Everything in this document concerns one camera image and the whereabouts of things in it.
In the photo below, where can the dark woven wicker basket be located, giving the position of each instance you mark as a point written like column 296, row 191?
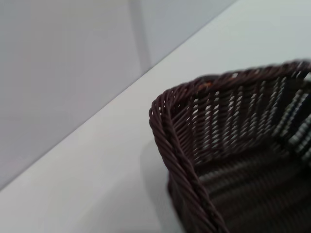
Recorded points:
column 230, row 150

